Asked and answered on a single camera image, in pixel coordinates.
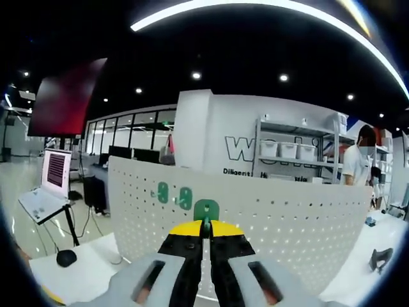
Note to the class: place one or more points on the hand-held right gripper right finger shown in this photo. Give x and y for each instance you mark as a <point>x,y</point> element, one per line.
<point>230,262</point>

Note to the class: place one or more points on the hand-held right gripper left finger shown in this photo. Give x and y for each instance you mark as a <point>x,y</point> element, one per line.
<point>182,262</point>

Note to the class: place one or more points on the green hook assembly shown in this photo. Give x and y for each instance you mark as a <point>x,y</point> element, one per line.
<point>163,193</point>
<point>186,199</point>
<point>206,208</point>

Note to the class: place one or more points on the white perforated mounting plate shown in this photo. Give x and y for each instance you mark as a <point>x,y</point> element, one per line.
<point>287,224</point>

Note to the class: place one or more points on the black bag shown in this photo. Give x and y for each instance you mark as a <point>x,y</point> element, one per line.
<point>94,195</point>

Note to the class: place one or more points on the black computer monitor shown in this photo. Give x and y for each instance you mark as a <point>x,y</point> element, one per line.
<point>145,155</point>
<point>119,152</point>

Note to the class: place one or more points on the black computer mouse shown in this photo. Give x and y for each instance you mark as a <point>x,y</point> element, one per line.
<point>66,257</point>

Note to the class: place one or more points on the white storage bin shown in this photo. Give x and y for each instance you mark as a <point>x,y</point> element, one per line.
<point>269,149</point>
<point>306,152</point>
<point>288,151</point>

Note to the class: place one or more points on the grey metal shelf rack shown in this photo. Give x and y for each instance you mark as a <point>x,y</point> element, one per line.
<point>287,129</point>

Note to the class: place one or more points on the small blue object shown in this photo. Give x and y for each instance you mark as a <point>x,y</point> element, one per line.
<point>370,221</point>

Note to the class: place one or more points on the dark grey handheld device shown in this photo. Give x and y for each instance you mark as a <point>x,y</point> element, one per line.
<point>378,257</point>

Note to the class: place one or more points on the open white laptop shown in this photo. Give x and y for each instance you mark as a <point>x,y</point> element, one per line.
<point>56,169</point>

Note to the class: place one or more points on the long ceiling strip light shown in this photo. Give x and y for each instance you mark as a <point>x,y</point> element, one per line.
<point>140,25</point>

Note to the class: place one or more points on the dark red wall panel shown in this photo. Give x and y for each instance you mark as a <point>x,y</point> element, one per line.
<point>64,102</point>

